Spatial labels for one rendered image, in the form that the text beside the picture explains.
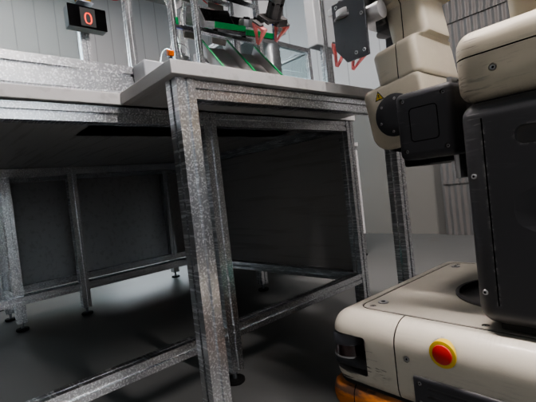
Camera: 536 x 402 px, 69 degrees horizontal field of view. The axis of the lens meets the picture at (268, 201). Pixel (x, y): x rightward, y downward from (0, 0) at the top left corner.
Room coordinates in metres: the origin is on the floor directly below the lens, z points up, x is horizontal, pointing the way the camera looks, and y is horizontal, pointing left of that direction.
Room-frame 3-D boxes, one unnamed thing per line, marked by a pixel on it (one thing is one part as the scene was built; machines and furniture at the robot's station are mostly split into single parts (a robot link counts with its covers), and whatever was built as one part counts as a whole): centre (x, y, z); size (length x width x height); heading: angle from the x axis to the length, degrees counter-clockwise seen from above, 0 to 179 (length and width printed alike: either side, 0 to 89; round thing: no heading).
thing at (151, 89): (1.34, 0.05, 0.84); 0.90 x 0.70 x 0.03; 131
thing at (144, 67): (1.14, 0.23, 0.93); 0.21 x 0.07 x 0.06; 133
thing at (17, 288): (2.84, 0.65, 0.43); 2.20 x 0.38 x 0.86; 133
